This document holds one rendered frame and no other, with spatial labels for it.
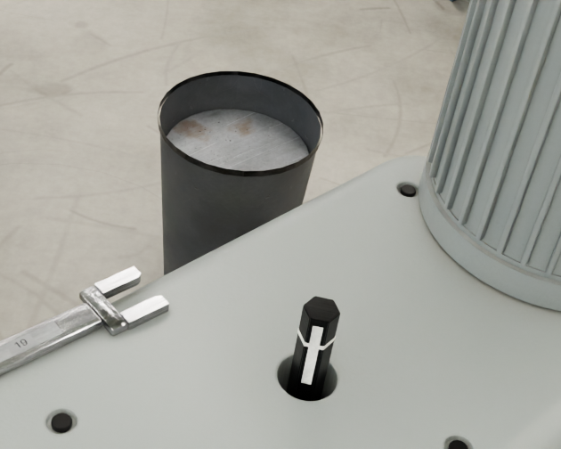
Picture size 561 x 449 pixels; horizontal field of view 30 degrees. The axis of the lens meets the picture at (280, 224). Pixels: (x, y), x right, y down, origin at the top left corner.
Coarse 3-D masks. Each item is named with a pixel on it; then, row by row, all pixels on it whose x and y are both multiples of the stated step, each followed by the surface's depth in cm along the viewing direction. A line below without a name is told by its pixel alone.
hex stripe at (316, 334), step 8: (320, 328) 58; (312, 336) 59; (320, 336) 59; (312, 344) 59; (312, 352) 60; (312, 360) 60; (304, 368) 61; (312, 368) 61; (304, 376) 61; (312, 376) 61
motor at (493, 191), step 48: (480, 0) 64; (528, 0) 59; (480, 48) 64; (528, 48) 60; (480, 96) 65; (528, 96) 61; (432, 144) 74; (480, 144) 67; (528, 144) 63; (432, 192) 73; (480, 192) 68; (528, 192) 65; (480, 240) 69; (528, 240) 67; (528, 288) 68
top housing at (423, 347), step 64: (384, 192) 77; (256, 256) 70; (320, 256) 71; (384, 256) 72; (448, 256) 72; (192, 320) 65; (256, 320) 66; (384, 320) 67; (448, 320) 68; (512, 320) 68; (0, 384) 60; (64, 384) 60; (128, 384) 61; (192, 384) 61; (256, 384) 62; (384, 384) 63; (448, 384) 64; (512, 384) 64; (0, 448) 56; (64, 448) 57; (128, 448) 57; (192, 448) 58; (256, 448) 58; (320, 448) 59; (384, 448) 59; (448, 448) 60; (512, 448) 61
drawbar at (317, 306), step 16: (320, 304) 59; (304, 320) 59; (320, 320) 58; (336, 320) 59; (304, 336) 59; (304, 352) 60; (320, 352) 60; (320, 368) 61; (288, 384) 63; (304, 384) 62; (320, 384) 62
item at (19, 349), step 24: (96, 288) 65; (120, 288) 66; (72, 312) 63; (96, 312) 64; (144, 312) 64; (24, 336) 61; (48, 336) 62; (72, 336) 62; (0, 360) 60; (24, 360) 60
